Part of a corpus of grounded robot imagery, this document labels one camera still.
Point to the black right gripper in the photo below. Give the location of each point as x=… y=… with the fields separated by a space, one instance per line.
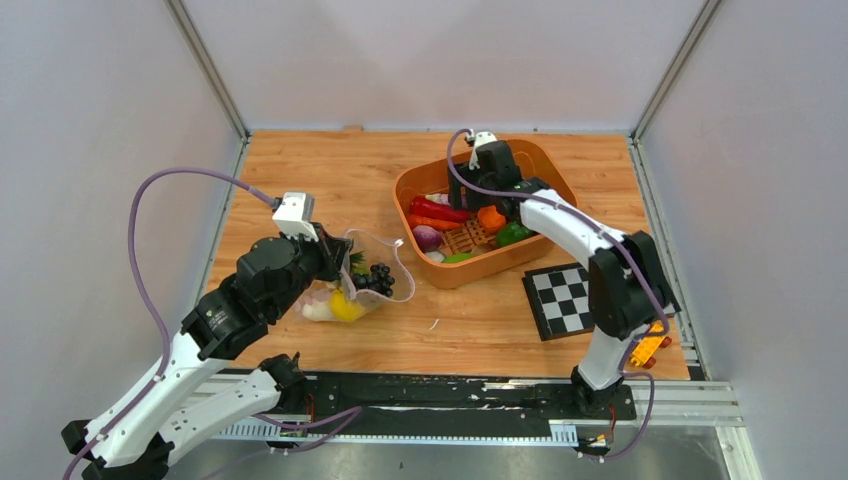
x=455 y=197

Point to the toy pineapple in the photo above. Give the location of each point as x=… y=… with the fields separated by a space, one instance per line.
x=358 y=264

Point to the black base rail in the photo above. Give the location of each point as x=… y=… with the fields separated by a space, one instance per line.
x=447 y=406

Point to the white toy radish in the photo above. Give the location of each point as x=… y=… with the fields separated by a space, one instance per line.
x=317 y=311

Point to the toy orange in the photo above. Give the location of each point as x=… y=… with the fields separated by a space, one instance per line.
x=490 y=220

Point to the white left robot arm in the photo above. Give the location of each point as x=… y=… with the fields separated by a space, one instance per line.
x=148 y=430

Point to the green toy pepper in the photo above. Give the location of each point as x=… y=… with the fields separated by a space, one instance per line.
x=512 y=233

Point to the red toy chili pepper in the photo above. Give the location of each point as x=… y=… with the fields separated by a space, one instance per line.
x=426 y=208

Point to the toy carrot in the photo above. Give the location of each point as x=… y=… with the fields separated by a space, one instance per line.
x=414 y=221

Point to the pink toy onion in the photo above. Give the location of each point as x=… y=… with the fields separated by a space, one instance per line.
x=427 y=238

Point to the black white checkerboard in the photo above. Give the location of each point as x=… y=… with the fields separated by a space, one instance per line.
x=558 y=299

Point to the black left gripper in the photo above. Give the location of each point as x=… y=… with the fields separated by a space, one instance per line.
x=333 y=250

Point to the yellow toy brick car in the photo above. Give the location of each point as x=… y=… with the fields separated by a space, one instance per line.
x=642 y=355

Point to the black toy grape bunch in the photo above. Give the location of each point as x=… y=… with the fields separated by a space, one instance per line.
x=379 y=280

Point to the yellow toy lemon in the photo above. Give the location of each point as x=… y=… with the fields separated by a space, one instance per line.
x=344 y=309

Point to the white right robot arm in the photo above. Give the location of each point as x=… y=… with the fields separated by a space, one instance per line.
x=628 y=290

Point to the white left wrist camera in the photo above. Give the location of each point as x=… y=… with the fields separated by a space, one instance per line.
x=292 y=215

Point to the green toy leaf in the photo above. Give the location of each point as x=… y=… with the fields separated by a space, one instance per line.
x=457 y=258

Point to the clear zip top bag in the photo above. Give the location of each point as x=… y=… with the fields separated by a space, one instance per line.
x=377 y=249

